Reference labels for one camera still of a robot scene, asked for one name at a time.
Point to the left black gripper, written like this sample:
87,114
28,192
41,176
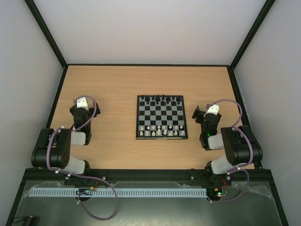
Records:
98,111

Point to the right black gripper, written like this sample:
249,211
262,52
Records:
196,113

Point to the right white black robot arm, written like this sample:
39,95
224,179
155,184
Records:
239,143

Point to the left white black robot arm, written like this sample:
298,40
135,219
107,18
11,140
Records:
53,147

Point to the black and white chessboard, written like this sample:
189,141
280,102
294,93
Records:
148,115

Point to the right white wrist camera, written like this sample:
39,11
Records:
212,109

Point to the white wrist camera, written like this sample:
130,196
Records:
212,109
82,103

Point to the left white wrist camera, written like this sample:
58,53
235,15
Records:
82,103

